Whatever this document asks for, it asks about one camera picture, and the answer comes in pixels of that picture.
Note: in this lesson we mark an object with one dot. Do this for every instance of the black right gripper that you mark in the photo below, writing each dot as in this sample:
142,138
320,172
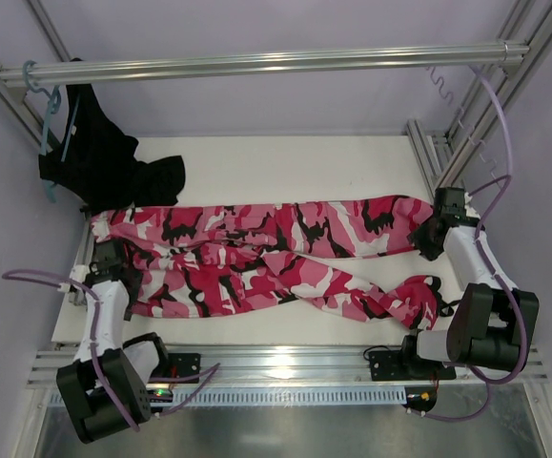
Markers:
424,237

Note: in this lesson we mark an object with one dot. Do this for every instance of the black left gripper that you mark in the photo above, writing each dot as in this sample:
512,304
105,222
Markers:
130,275

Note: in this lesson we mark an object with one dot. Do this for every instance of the pink camouflage trousers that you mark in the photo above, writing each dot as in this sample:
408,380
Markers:
219,261

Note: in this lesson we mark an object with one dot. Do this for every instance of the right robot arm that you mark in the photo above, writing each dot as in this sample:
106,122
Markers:
493,323

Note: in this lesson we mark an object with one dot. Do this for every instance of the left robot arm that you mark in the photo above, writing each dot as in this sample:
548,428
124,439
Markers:
104,389

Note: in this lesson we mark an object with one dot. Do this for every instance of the lilac clothes hanger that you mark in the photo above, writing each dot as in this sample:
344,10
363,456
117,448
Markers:
475,117

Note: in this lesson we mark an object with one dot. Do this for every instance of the light blue clothes hanger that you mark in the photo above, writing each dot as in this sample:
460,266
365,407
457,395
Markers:
53,106

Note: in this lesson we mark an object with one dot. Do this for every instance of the black garment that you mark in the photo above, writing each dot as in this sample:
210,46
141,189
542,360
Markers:
97,163

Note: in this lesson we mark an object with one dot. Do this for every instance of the aluminium right frame rail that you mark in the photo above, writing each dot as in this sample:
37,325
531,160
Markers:
529,22

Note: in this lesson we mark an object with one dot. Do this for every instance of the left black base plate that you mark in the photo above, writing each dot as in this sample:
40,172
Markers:
183,367

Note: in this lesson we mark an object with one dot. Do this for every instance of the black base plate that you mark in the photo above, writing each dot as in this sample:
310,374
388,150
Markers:
394,366
183,367

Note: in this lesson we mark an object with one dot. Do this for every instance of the aluminium hanging rail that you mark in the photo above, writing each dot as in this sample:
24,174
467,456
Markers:
83,72

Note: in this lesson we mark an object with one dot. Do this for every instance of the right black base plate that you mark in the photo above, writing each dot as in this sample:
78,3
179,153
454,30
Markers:
394,366

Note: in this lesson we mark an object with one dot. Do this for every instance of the slotted grey cable duct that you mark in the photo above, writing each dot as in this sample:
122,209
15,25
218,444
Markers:
290,395

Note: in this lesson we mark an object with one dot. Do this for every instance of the aluminium left frame post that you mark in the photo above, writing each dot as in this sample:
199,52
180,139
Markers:
15,98

